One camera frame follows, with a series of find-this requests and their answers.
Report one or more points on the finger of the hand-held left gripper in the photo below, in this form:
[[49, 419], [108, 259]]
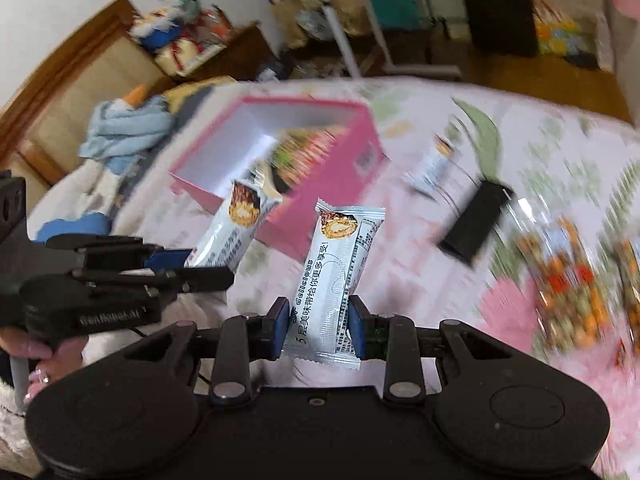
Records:
[[167, 260], [200, 280]]

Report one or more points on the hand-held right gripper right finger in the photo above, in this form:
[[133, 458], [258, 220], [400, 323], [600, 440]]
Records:
[[356, 329]]

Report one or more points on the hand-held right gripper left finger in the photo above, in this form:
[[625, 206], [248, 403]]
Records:
[[281, 329]]

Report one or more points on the white wafer packet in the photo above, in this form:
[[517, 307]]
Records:
[[434, 167], [337, 270], [235, 220]]

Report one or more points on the instant noodle packet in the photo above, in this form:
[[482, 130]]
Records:
[[300, 155]]

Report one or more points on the pink cardboard box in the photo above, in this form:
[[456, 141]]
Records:
[[367, 132]]

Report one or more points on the person's left hand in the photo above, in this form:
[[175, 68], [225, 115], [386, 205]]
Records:
[[42, 365]]

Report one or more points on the light blue cloth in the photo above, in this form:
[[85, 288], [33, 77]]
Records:
[[127, 130]]

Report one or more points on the black cracker packet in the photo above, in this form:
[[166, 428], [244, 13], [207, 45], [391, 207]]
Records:
[[475, 225]]

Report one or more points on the yellow cloth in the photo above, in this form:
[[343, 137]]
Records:
[[197, 91]]

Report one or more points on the wooden headboard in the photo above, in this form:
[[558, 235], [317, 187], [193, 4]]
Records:
[[65, 85]]

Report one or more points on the cream bag with red ribbon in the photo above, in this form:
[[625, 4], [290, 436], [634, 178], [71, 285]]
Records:
[[185, 54]]

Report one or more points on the clear coated peanut bag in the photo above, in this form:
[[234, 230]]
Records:
[[565, 290], [631, 280]]

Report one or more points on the wooden bedside cabinet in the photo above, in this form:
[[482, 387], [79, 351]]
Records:
[[245, 50]]

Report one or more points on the floral bed sheet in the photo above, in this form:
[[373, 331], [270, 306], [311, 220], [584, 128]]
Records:
[[500, 125]]

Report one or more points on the black suitcase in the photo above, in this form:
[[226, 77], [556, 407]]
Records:
[[495, 5]]

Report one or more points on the colourful paper bag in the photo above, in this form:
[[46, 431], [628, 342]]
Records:
[[557, 30]]

